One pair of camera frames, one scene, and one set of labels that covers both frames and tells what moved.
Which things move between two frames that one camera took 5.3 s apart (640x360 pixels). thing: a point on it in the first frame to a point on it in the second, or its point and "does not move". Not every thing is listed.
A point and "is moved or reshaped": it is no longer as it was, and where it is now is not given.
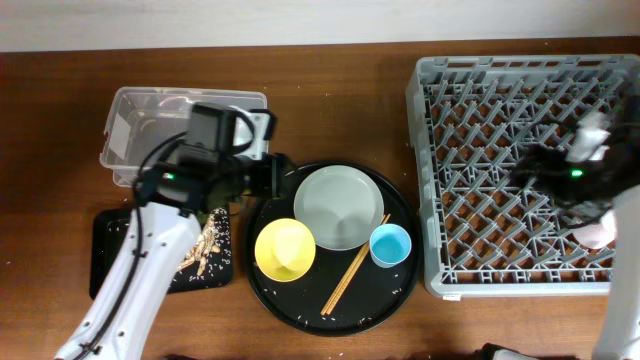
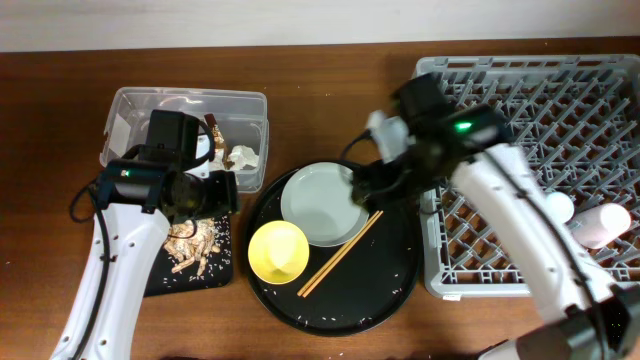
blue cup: x=389 y=244 is moved or reshaped
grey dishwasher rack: x=474 y=117 does not move
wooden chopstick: x=329 y=303 to x=336 y=255
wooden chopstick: x=328 y=312 to x=343 y=253
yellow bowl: x=285 y=250 is moved or reshaped
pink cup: x=598 y=235 does not move
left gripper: x=271 y=179 to x=225 y=198
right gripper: x=551 y=158 to x=361 y=176
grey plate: x=340 y=205 is moved or reshaped
